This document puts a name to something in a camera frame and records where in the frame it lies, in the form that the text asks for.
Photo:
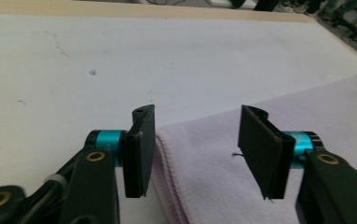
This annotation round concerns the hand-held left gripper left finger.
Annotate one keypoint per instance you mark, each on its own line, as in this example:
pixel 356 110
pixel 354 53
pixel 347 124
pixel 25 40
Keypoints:
pixel 139 155

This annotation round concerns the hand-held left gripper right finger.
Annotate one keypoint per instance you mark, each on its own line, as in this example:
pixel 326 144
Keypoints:
pixel 260 155

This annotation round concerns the lilac printed towel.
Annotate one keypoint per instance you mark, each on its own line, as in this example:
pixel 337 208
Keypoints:
pixel 204 161

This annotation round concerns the white grid mat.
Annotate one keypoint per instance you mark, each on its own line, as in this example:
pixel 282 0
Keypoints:
pixel 104 62

